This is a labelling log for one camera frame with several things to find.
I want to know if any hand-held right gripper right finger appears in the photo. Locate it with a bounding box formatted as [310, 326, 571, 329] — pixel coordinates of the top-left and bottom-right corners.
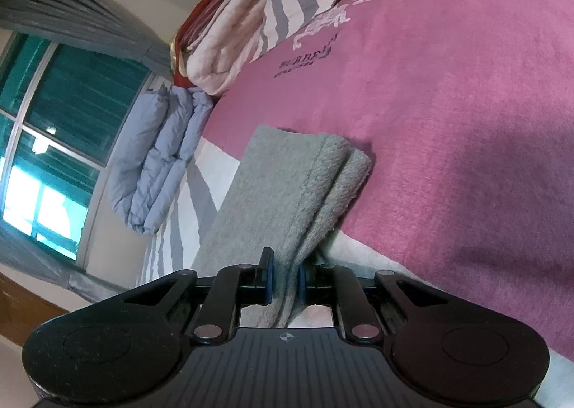
[298, 262, 450, 343]

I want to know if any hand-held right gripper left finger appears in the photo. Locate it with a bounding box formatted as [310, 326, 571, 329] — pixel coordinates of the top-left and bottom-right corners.
[122, 248, 275, 345]

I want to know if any grey towel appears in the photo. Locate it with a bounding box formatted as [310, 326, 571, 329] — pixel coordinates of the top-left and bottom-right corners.
[190, 123, 373, 329]

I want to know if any folded light blue duvet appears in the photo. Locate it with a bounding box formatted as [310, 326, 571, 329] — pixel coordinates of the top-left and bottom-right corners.
[109, 83, 214, 237]

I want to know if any bed with striped pink sheet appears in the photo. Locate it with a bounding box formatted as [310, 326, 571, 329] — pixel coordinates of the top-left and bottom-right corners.
[140, 0, 574, 408]

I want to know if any grey curtain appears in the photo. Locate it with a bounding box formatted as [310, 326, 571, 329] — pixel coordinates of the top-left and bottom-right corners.
[0, 222, 135, 307]
[0, 0, 174, 77]

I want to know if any folded pale pink quilt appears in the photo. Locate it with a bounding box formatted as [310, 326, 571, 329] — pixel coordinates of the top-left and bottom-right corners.
[185, 0, 288, 96]

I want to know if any red floral blanket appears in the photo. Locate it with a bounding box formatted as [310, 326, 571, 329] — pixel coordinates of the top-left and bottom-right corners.
[168, 0, 216, 90]

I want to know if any window with green glass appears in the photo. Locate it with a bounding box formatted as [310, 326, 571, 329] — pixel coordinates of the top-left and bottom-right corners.
[0, 29, 154, 264]

